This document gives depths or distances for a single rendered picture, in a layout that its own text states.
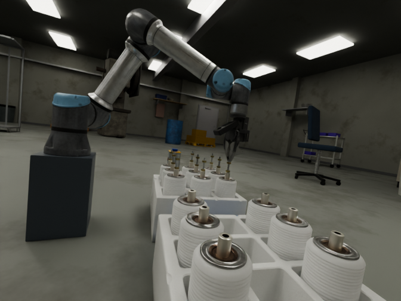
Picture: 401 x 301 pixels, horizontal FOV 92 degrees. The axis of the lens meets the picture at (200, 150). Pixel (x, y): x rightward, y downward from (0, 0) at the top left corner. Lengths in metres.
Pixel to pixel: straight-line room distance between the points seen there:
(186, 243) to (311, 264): 0.24
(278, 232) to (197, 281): 0.26
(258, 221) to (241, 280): 0.32
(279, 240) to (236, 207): 0.37
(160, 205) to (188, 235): 0.38
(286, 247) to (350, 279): 0.13
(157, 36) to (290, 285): 0.82
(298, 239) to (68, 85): 10.42
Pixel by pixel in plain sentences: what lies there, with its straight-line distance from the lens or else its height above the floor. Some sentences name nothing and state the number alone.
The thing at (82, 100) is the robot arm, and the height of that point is 0.51.
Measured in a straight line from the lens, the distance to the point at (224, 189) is 0.87.
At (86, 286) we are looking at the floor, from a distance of 0.70.
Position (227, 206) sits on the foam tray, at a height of 0.15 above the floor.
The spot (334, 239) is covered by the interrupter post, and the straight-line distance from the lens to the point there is 0.48.
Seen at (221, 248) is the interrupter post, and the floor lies 0.26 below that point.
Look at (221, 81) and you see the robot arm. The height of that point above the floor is 0.63.
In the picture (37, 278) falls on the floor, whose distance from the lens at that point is 0.76.
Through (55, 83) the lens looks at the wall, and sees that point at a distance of 10.67.
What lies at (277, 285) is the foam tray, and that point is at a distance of 0.53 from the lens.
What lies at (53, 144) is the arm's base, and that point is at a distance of 0.86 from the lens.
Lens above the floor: 0.43
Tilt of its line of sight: 4 degrees down
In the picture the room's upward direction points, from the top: 7 degrees clockwise
